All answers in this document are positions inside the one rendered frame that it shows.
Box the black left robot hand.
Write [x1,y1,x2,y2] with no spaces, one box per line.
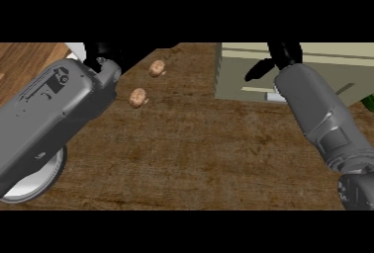
[82,42,182,76]

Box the green leafy item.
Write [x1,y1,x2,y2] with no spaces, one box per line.
[361,93,374,114]

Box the pale olive open drawer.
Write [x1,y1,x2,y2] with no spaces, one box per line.
[214,42,374,107]

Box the white item in drawer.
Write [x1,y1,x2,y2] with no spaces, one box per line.
[265,92,290,102]

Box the brown mushroom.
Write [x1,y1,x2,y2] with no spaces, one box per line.
[148,59,169,79]
[128,87,151,110]

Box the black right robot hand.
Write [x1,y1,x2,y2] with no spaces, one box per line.
[243,42,307,83]

